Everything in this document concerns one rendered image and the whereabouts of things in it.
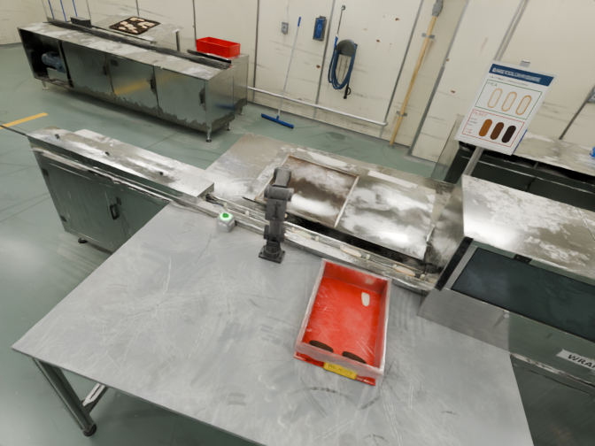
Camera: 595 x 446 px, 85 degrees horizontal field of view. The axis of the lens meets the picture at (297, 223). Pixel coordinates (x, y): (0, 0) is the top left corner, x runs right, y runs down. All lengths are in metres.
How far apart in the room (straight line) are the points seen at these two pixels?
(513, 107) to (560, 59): 3.01
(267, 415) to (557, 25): 4.86
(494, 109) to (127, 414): 2.61
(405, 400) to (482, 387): 0.33
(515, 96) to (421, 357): 1.48
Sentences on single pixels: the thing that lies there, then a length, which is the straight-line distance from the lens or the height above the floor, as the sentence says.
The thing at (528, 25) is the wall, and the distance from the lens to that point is 5.09.
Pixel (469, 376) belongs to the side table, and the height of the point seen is 0.82.
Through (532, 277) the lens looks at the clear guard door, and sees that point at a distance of 1.45.
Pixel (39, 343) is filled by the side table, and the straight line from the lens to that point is 1.52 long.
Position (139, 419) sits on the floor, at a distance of 2.17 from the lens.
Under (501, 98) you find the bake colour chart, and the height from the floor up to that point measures 1.56.
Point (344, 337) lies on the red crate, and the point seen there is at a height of 0.82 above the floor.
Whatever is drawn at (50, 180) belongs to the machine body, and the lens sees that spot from 2.80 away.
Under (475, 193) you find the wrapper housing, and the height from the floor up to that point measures 1.30.
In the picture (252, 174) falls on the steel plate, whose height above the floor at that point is 0.82.
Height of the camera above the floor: 1.98
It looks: 38 degrees down
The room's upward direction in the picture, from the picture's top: 10 degrees clockwise
